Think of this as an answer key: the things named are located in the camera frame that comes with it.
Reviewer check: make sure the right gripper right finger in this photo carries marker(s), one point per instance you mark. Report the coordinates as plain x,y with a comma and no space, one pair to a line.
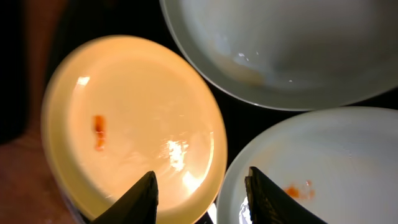
269,204

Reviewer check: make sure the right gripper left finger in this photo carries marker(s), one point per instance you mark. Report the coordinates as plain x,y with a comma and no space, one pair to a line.
137,206

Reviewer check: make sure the light blue plate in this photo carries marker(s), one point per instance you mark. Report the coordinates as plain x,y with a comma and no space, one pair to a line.
343,160
294,55

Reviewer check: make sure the yellow plate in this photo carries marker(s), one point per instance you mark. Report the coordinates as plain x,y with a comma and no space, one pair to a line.
120,106

